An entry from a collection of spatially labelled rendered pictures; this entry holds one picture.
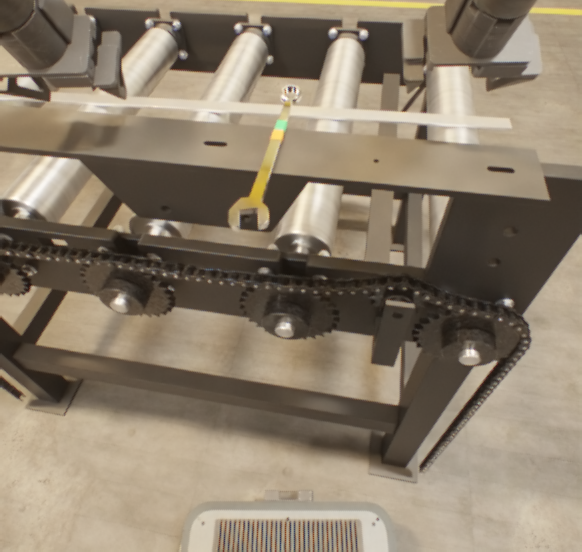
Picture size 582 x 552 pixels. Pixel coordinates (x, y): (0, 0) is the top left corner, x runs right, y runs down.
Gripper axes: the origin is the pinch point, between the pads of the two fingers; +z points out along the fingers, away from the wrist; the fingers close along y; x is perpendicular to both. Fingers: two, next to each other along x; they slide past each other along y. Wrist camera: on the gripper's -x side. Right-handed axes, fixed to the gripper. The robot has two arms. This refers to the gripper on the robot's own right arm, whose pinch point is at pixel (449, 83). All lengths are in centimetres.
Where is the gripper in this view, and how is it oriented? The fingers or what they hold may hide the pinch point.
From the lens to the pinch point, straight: 60.1
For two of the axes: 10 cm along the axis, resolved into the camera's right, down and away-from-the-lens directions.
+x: 0.1, 9.9, -1.6
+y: -10.0, 0.1, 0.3
